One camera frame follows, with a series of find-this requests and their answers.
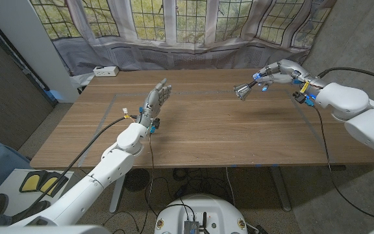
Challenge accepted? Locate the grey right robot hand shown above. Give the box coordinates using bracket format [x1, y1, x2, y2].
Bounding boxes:
[252, 58, 325, 98]

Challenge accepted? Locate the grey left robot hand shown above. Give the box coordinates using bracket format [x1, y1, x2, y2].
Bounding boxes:
[136, 77, 173, 129]

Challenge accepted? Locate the chrome handbell with black handle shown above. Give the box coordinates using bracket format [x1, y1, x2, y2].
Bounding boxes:
[233, 80, 258, 101]

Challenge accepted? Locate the printed window backdrop cloth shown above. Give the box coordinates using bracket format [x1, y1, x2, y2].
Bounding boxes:
[29, 0, 337, 78]

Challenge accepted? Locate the white power strip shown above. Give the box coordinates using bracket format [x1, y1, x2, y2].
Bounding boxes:
[92, 66, 120, 77]

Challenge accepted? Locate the black round floor fan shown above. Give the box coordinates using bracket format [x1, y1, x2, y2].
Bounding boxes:
[124, 168, 151, 192]

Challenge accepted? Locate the white table leg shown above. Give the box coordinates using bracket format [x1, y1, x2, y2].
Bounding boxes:
[108, 175, 127, 214]

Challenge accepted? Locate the white robot torso base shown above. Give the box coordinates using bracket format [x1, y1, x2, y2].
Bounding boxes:
[154, 194, 249, 234]

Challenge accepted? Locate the grey table leg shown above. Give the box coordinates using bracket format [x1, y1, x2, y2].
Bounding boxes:
[269, 166, 292, 212]

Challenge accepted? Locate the yellow and black foot pedal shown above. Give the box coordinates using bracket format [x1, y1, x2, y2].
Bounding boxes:
[19, 171, 44, 193]
[39, 172, 69, 198]

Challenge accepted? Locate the white pillar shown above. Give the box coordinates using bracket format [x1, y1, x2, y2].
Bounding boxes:
[0, 0, 79, 103]

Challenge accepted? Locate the white pedal platform board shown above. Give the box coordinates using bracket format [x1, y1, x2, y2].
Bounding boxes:
[0, 168, 77, 217]

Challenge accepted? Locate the white robot chest plate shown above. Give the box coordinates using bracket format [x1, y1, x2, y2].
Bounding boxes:
[0, 224, 112, 234]

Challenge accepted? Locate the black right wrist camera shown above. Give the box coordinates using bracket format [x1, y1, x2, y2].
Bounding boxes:
[292, 91, 308, 105]

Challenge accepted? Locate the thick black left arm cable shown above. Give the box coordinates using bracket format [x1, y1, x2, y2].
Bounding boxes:
[11, 114, 139, 224]

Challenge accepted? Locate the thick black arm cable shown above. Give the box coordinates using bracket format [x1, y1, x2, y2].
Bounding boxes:
[11, 114, 139, 224]
[318, 67, 374, 88]

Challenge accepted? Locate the thin black left wrist cable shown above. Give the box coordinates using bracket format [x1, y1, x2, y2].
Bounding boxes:
[147, 133, 155, 225]

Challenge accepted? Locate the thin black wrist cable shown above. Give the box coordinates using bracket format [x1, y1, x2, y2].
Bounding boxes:
[312, 105, 374, 225]
[147, 133, 155, 225]

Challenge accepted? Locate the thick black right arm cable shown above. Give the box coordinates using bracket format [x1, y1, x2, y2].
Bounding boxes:
[318, 67, 374, 88]

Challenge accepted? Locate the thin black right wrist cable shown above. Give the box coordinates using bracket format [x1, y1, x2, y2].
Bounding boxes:
[312, 105, 374, 225]

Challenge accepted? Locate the black floor cable bundle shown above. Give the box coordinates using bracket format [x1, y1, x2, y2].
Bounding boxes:
[172, 167, 227, 199]

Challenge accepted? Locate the white floor cable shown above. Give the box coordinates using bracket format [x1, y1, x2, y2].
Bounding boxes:
[225, 167, 237, 207]

